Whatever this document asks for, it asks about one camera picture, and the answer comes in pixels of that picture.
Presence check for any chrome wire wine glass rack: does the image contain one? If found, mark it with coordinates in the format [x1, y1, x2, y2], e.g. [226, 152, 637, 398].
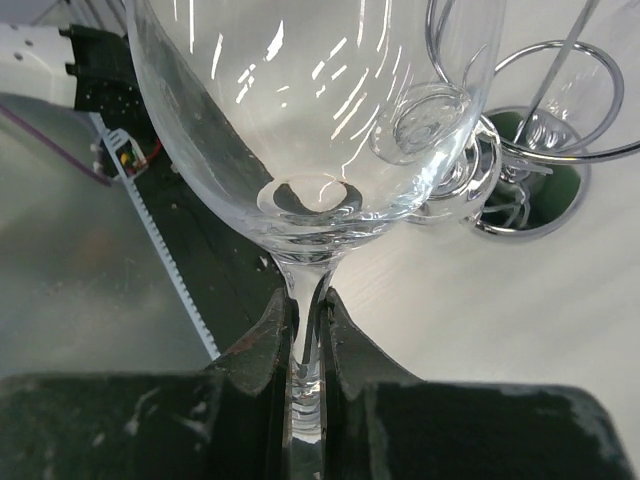
[408, 1, 639, 240]

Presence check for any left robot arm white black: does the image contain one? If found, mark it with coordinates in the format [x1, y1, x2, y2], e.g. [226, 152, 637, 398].
[1, 23, 138, 112]

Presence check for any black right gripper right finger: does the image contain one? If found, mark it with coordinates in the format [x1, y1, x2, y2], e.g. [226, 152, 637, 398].
[320, 290, 635, 479]

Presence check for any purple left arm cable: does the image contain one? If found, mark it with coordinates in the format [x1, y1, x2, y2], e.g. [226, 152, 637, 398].
[0, 102, 114, 189]

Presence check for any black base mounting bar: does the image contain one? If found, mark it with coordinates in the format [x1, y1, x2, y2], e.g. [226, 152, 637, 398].
[97, 92, 284, 354]

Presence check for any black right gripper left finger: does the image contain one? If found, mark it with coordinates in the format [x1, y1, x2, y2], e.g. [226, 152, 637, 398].
[1, 290, 292, 479]

